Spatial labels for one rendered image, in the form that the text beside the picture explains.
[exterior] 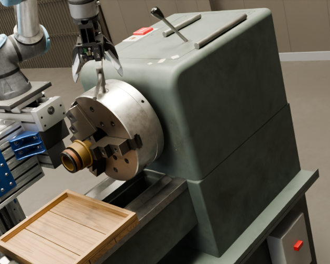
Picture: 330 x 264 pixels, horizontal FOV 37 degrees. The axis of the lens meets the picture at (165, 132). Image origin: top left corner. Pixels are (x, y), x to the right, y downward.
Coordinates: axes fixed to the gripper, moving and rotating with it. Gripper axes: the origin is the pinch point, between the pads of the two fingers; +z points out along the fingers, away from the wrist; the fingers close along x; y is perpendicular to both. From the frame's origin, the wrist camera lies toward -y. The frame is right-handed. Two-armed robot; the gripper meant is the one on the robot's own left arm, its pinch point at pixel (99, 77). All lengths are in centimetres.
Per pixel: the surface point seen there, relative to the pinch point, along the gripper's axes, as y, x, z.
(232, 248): 9, 36, 70
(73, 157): 10.9, -11.0, 19.8
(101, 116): 1.3, -1.3, 12.4
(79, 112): -4.1, -8.6, 13.3
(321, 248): -32, 87, 124
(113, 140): 6.5, 1.5, 18.3
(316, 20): -277, 167, 111
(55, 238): 21, -20, 42
